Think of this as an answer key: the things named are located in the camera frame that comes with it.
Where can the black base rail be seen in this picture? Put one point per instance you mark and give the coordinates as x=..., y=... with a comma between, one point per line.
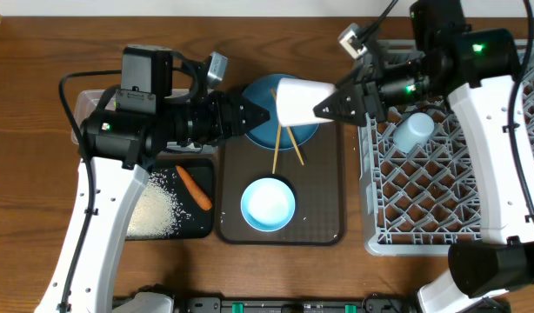
x=217, y=303

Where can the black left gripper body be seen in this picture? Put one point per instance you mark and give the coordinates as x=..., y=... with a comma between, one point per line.
x=212, y=129

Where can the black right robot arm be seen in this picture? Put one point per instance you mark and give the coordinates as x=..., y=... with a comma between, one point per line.
x=477, y=74

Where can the wooden chopstick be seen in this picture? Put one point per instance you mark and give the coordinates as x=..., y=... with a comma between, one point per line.
x=289, y=131
x=276, y=149

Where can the black tray bin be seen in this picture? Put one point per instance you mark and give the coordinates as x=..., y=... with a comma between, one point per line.
x=202, y=171

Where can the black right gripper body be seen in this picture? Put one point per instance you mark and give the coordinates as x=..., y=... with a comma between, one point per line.
x=374, y=89

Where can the dark blue plate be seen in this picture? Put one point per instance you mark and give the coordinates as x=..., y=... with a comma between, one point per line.
x=265, y=135

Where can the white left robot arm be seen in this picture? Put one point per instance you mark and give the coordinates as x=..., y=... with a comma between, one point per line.
x=118, y=151

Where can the pink cup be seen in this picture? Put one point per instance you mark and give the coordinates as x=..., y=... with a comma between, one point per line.
x=297, y=98

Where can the clear plastic bin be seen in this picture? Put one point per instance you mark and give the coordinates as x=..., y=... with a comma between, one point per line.
x=87, y=101

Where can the light blue bowl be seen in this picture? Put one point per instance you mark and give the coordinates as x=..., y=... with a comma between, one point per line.
x=268, y=204

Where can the brown serving tray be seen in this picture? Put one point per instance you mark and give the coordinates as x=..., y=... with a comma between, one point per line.
x=316, y=184

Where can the pile of white rice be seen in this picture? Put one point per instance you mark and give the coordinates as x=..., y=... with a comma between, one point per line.
x=159, y=212

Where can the grey dishwasher rack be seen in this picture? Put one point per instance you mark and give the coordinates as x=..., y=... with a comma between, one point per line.
x=461, y=185

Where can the orange carrot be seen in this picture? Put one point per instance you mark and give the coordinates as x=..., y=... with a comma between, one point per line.
x=201, y=199

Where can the light blue cup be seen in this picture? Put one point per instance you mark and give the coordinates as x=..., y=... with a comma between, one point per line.
x=416, y=129

